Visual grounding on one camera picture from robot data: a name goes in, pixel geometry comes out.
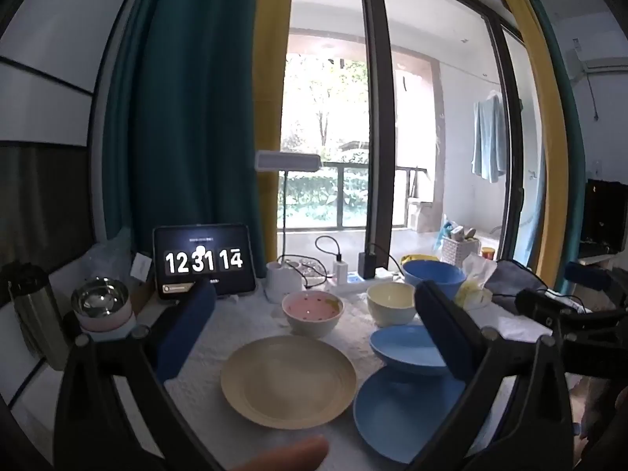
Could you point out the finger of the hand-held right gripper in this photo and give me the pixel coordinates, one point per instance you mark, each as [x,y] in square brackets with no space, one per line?
[586,275]
[544,306]

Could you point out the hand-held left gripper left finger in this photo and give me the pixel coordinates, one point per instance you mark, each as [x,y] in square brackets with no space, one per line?
[189,324]

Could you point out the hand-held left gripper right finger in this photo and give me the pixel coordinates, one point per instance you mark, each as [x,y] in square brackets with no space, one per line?
[441,338]

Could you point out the pink strawberry bowl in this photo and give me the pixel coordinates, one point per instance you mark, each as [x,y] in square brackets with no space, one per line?
[314,306]

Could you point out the small blue bowl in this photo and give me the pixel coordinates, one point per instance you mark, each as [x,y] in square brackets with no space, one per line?
[402,348]

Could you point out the grey folded cloth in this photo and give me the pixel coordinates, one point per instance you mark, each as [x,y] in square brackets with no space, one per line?
[510,279]

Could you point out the black monitor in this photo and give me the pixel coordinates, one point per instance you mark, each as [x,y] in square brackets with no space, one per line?
[606,216]

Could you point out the cream bowl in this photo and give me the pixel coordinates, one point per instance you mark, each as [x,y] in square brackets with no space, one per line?
[390,299]

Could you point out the black tablet clock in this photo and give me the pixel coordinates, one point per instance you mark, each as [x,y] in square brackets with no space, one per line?
[203,260]

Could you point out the yellow tissue pack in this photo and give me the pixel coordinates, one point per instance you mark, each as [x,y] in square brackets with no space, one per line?
[473,274]

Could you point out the white card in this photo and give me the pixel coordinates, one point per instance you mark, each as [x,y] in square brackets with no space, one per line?
[141,269]

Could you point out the red yellow can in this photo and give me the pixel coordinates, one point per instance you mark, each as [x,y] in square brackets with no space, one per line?
[487,253]

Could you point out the yellow packet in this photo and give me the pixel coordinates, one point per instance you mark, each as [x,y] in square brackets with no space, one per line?
[419,257]

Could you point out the large blue plate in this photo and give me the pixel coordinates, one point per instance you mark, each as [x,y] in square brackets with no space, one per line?
[397,412]

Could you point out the white woven basket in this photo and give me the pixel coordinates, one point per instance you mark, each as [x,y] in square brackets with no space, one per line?
[458,250]

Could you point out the stainless steel bowl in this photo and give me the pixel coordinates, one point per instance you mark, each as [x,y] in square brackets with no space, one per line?
[100,297]

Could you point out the white power strip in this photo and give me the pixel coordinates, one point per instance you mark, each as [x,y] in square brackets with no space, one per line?
[355,285]

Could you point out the black charger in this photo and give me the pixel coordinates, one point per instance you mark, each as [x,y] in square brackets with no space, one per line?
[368,265]

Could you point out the clear plastic bag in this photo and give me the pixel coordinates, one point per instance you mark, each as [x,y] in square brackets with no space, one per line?
[110,255]

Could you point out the cream plate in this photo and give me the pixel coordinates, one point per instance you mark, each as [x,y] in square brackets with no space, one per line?
[287,382]

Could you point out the teal curtain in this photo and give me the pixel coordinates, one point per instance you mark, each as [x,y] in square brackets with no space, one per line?
[186,108]
[571,157]

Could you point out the white charger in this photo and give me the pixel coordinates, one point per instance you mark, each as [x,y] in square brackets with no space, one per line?
[340,269]

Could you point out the white balcony box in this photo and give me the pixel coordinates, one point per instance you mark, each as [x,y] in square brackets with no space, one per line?
[419,213]

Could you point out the metal thermos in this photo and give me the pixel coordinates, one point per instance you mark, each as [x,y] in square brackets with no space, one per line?
[34,314]

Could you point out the light blue hanging towel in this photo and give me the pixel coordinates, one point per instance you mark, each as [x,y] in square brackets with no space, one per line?
[488,137]

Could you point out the yellow curtain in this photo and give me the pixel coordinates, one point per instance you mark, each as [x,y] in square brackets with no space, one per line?
[270,59]
[539,108]

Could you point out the white desk lamp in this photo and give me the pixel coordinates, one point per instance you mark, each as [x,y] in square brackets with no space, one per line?
[287,162]

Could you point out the balcony railing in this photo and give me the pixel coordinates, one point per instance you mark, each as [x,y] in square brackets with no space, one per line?
[343,167]

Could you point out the white air conditioner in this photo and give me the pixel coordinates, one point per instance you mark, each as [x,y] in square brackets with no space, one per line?
[601,64]

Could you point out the dark window frame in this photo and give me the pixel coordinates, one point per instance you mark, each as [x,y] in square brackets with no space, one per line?
[375,108]

